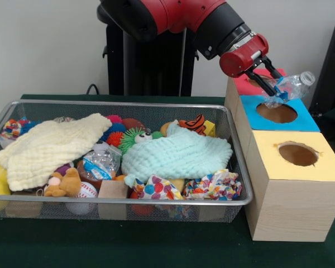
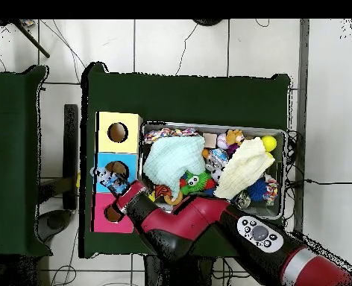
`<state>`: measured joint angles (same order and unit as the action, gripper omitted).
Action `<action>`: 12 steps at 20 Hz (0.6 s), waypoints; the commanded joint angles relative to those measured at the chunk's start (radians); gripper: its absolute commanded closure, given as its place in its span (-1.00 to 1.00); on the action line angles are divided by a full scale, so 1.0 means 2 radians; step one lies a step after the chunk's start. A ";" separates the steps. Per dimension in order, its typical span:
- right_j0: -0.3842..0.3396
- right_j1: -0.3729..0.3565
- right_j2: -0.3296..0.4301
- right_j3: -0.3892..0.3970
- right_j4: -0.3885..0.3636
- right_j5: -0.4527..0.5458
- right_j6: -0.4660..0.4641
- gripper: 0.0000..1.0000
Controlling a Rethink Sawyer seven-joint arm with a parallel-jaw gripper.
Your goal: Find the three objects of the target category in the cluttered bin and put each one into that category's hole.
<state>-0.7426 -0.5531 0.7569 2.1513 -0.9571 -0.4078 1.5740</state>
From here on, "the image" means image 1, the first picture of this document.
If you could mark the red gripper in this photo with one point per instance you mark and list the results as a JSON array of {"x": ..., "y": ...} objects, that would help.
[{"x": 233, "y": 62}]

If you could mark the crumpled polka dot paper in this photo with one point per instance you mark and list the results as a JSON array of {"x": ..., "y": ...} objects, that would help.
[{"x": 153, "y": 190}]

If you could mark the black upright panel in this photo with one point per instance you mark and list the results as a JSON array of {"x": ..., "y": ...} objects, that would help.
[{"x": 332, "y": 69}]

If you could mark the crushed clear bottle blue label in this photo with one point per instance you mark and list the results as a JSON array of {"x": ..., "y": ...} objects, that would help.
[{"x": 97, "y": 166}]

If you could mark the green spiky toy with eyes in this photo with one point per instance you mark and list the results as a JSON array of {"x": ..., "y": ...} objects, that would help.
[{"x": 131, "y": 138}]

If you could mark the mint green muslin cloth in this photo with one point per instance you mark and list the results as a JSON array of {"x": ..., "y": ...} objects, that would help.
[{"x": 178, "y": 153}]

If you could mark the crumpled confetti print paper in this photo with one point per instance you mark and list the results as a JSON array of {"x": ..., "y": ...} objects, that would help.
[{"x": 212, "y": 184}]

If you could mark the cream muslin cloth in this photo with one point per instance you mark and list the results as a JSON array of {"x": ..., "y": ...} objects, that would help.
[{"x": 50, "y": 148}]

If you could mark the brown plush animal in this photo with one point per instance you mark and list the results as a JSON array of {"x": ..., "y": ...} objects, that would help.
[{"x": 69, "y": 181}]

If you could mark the white baseball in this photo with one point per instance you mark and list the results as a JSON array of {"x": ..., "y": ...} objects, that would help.
[{"x": 88, "y": 191}]

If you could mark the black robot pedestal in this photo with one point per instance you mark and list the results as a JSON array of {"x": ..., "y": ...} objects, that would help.
[{"x": 153, "y": 69}]

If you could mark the orange tiger plush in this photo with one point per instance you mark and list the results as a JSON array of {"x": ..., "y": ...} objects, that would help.
[{"x": 195, "y": 124}]

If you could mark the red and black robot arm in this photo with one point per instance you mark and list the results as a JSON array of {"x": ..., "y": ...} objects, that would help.
[{"x": 184, "y": 14}]

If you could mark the wooden box with three holes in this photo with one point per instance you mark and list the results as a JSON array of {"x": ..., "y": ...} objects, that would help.
[{"x": 290, "y": 212}]

